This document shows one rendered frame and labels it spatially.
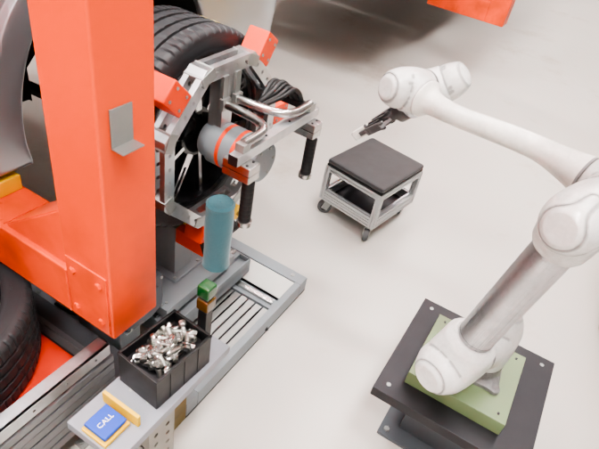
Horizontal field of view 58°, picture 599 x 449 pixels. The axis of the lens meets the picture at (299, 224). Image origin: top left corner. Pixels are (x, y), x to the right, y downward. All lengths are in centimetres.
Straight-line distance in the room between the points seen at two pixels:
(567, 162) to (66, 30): 111
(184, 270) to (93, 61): 121
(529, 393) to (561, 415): 45
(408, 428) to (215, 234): 99
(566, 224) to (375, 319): 136
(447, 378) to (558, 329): 130
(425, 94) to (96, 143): 80
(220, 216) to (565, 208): 92
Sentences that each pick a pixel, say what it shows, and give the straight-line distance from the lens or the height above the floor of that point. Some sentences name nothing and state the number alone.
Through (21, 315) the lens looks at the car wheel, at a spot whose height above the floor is 50.
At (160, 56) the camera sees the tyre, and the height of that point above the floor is 114.
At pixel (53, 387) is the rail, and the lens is 163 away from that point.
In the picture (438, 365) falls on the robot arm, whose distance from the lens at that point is 156.
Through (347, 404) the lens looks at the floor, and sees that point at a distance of 211.
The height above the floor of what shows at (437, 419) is 30.
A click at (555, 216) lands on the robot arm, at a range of 120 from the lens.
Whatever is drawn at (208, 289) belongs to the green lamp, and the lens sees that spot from 146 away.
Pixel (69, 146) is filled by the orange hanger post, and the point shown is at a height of 108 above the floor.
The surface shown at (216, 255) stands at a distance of 171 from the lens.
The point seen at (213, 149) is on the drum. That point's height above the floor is 86.
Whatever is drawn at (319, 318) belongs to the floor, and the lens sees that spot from 234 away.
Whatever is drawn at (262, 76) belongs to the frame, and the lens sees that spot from 173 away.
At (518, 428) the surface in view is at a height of 30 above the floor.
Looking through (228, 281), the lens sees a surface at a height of 14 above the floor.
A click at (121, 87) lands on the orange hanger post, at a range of 113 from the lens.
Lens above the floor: 171
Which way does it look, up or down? 38 degrees down
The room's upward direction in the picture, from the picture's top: 11 degrees clockwise
